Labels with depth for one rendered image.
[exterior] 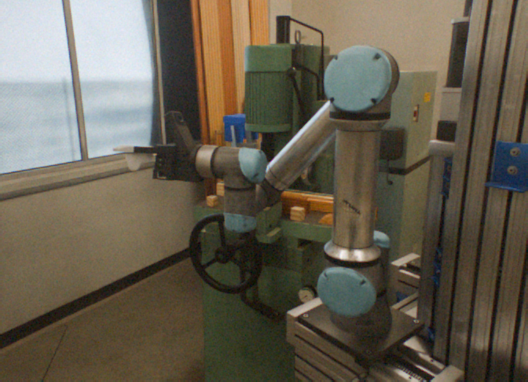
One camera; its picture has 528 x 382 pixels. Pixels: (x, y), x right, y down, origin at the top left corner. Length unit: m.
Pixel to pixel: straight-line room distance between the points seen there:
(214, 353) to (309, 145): 1.21
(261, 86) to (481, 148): 0.85
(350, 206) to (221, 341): 1.20
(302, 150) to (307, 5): 3.38
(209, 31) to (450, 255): 2.51
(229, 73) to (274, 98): 1.84
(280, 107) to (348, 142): 0.81
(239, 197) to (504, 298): 0.60
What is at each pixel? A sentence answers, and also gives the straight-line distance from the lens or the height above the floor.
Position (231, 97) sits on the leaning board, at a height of 1.22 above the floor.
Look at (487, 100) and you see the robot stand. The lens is 1.04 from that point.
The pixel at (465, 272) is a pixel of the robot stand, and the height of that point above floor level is 0.98.
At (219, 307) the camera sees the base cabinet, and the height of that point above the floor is 0.48.
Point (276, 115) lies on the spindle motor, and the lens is 1.64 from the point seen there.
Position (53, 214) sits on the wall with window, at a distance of 2.72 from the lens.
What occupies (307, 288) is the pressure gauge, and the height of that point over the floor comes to 0.69.
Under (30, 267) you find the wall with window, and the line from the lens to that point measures 2.73.
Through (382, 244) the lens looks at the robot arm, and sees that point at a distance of 1.05.
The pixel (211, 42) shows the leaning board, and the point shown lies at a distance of 3.28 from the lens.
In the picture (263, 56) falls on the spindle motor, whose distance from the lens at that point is 1.63.
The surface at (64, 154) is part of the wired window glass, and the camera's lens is 2.78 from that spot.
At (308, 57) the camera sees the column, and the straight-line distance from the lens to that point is 1.84.
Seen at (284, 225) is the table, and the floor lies 0.88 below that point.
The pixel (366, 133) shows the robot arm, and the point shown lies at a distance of 0.85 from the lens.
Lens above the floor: 1.42
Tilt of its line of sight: 14 degrees down
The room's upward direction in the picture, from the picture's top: straight up
